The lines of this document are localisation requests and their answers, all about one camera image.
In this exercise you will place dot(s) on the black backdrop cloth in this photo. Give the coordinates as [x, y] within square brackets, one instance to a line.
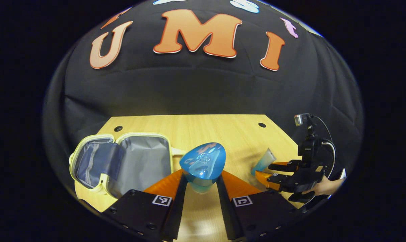
[202, 90]

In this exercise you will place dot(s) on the blue cap skin care bottle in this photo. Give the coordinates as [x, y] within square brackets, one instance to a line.
[202, 161]

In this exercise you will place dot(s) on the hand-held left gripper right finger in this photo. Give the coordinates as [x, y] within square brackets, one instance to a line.
[227, 211]

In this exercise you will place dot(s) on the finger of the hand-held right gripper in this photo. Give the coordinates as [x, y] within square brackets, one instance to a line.
[280, 181]
[283, 166]

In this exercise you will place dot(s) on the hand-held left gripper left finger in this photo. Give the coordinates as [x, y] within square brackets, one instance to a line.
[177, 208]

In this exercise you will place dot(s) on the translucent blue skin care tube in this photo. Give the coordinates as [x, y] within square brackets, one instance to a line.
[264, 161]

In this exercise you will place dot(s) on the pale yellow suitcase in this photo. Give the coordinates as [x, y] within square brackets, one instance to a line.
[142, 164]

